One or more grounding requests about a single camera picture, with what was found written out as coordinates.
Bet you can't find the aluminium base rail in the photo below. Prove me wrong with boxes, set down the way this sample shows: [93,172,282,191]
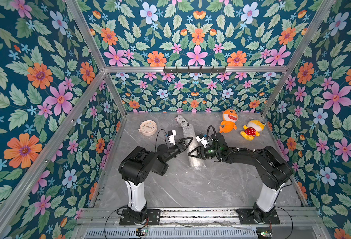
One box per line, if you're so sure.
[72,207,331,239]

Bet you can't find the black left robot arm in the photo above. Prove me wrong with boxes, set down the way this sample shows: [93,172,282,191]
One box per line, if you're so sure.
[118,136,200,227]

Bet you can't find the pink round alarm clock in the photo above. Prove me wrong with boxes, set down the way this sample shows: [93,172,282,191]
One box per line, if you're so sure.
[138,120,158,136]

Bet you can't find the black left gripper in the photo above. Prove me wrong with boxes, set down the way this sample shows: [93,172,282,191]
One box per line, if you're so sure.
[162,139,191,165]

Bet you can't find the orange shark plush toy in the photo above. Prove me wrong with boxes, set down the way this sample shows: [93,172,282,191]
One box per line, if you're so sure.
[219,109,238,133]

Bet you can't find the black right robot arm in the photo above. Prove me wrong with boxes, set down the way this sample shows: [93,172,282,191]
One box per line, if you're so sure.
[188,133,293,224]

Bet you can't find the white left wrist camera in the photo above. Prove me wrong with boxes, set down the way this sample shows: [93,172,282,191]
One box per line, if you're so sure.
[167,130,176,145]

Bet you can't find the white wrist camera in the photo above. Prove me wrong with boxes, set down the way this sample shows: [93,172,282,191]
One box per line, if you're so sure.
[167,130,176,145]
[196,133,209,148]

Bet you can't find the black hook rail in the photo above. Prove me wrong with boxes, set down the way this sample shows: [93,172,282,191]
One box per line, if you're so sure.
[163,66,226,74]

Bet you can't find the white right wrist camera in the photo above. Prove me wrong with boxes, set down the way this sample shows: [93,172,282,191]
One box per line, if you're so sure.
[196,133,209,148]

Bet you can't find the yellow plush toy red shorts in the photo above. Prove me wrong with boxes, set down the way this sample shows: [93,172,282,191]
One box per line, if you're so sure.
[240,120,266,141]

